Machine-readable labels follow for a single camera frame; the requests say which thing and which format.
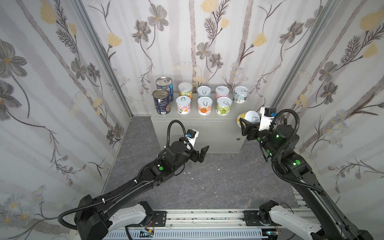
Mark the white lid pink can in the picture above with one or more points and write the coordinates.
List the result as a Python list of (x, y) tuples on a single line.
[(183, 105)]

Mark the white lid pink-red can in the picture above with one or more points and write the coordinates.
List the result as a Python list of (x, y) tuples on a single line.
[(222, 91)]

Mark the white slotted cable duct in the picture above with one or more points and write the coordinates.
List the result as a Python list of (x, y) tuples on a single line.
[(199, 234)]

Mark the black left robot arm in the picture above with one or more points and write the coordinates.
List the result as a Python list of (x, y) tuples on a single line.
[(94, 219)]

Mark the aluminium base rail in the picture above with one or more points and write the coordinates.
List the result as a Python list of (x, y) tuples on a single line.
[(133, 219)]

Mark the grey metal cabinet box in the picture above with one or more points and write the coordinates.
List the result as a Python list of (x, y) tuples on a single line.
[(221, 133)]

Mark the white lid teal can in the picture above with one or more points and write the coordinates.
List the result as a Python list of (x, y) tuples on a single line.
[(240, 94)]

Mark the blue labelled tall can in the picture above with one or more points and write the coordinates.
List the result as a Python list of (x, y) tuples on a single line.
[(166, 83)]

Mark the white lid yellow can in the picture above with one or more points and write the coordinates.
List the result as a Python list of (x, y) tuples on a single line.
[(250, 116)]

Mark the white lid yellow-orange can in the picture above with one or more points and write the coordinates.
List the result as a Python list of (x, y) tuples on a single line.
[(185, 90)]

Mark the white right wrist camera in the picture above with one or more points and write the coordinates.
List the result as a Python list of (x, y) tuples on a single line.
[(267, 115)]

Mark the white lid green can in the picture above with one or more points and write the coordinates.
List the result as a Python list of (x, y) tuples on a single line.
[(223, 106)]

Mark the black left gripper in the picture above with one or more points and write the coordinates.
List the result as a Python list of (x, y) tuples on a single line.
[(195, 154)]

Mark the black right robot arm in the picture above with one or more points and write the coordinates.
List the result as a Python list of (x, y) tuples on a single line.
[(279, 141)]

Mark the dark labelled tall can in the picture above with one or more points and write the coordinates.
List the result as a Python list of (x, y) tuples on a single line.
[(162, 101)]

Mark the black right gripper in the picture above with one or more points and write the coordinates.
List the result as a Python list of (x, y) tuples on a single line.
[(252, 130)]

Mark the white lid orange can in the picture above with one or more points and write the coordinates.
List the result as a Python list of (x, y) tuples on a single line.
[(205, 106)]

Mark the white lid light-blue can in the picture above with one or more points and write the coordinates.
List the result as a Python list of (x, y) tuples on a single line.
[(204, 91)]

